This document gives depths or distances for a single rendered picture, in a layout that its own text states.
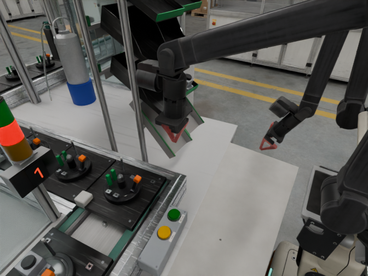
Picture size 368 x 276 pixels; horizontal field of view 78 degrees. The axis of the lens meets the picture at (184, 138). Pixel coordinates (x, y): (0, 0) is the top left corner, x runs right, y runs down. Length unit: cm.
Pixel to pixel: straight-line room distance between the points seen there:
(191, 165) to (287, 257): 83
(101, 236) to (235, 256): 46
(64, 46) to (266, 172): 131
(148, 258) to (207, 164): 55
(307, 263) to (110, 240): 70
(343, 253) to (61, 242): 89
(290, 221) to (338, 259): 117
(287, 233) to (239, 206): 109
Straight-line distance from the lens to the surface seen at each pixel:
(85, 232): 90
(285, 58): 462
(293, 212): 217
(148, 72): 57
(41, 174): 73
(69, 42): 157
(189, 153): 118
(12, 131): 64
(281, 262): 159
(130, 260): 77
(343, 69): 459
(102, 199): 89
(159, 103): 88
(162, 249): 77
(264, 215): 99
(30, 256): 71
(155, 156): 117
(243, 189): 105
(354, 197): 54
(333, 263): 98
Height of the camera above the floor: 165
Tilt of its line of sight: 38 degrees down
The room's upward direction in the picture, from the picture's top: straight up
